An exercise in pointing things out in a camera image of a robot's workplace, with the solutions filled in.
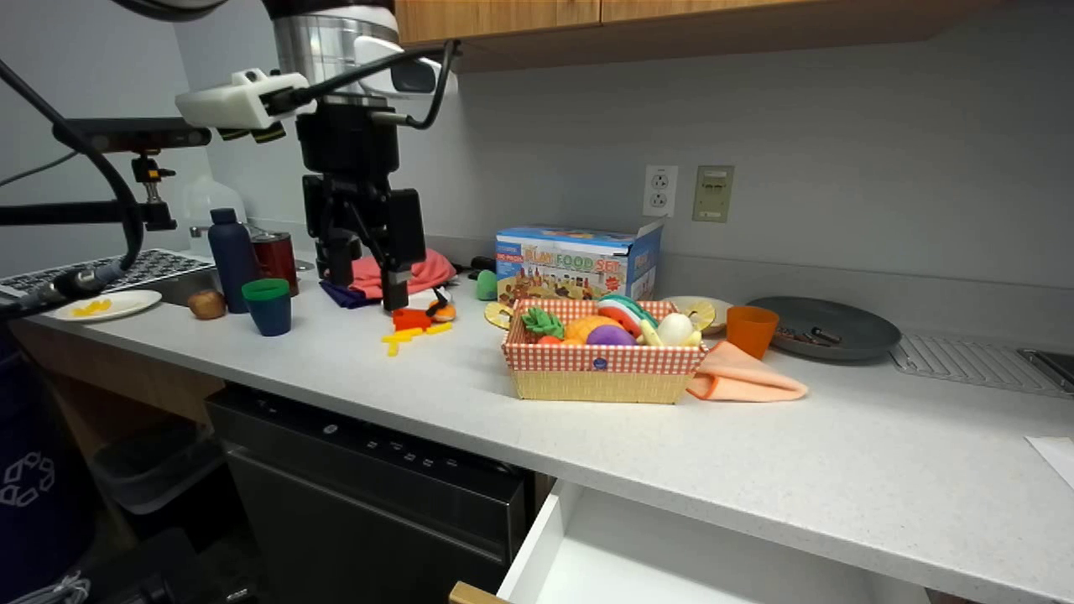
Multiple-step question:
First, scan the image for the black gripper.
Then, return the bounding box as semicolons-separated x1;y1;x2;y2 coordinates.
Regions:
300;105;427;313

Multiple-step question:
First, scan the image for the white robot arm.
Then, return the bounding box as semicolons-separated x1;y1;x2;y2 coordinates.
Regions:
265;0;427;313

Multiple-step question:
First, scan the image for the pink red cloth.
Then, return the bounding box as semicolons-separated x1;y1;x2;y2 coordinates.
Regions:
353;247;457;298

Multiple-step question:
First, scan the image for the red toy food piece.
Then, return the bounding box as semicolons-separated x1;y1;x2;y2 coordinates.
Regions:
391;307;433;331

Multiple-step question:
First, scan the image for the yellow toy food piece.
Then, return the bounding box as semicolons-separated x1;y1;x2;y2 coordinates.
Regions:
383;321;452;357

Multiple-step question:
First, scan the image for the dark red jar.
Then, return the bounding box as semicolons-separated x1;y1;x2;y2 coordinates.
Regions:
251;232;300;292

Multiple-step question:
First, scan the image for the blue cup green lid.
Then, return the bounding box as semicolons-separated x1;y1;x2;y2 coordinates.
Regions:
241;278;294;334

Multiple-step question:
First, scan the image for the green toy pear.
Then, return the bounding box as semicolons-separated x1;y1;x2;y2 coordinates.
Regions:
473;267;498;301

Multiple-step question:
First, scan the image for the dark blue bottle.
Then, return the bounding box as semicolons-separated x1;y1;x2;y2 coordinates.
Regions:
207;207;259;313

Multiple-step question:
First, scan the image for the brown round bun toy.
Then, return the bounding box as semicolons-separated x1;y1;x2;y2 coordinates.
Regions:
188;288;226;321

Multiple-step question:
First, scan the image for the green toy vegetable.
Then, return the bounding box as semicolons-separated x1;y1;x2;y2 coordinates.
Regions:
523;307;564;338

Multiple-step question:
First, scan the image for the checkered picnic basket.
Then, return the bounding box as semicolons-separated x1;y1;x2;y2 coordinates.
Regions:
499;298;703;401

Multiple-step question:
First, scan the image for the toy food box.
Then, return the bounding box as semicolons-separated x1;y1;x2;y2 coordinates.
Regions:
498;220;662;301

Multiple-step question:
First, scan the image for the metal grid rack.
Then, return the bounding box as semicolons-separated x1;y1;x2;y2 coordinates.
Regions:
0;247;215;301

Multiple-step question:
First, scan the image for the black dishwasher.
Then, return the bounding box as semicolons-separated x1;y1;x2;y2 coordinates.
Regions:
207;386;537;604

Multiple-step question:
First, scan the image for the white plate yellow food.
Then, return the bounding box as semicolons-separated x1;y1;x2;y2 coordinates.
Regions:
54;288;163;321

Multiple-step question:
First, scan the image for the purple toy eggplant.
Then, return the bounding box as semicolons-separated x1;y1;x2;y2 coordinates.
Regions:
586;325;636;345

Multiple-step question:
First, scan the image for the wooden upper cabinet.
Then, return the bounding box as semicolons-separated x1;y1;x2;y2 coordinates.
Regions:
395;0;1008;71

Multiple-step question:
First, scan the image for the white power outlet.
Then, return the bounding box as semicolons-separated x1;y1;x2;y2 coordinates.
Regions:
643;165;677;218

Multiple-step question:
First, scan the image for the white toy egg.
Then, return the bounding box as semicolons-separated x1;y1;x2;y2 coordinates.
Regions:
657;313;695;345

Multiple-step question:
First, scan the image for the orange plastic cup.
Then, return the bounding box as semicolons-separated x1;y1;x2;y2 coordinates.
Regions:
725;304;778;358

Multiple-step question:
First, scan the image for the blue recycling bin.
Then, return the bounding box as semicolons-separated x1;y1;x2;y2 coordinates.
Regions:
0;341;90;604

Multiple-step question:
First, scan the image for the dark round plate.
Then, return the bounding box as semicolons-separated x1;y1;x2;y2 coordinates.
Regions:
760;295;904;367

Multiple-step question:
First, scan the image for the grey dish drying mat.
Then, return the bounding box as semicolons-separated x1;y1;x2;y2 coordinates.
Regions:
893;331;1074;395

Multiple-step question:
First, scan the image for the white paper sheet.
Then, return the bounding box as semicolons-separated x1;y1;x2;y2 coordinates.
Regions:
1030;435;1074;491

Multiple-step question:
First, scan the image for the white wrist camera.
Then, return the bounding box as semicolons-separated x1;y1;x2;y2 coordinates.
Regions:
176;68;307;137

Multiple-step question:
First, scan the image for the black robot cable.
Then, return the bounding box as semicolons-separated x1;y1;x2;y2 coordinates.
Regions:
0;40;465;320

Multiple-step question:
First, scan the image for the black camera on mount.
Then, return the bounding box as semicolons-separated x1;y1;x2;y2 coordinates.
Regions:
0;117;211;232

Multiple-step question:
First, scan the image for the beige light switch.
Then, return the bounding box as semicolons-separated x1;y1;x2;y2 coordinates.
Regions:
691;165;737;220

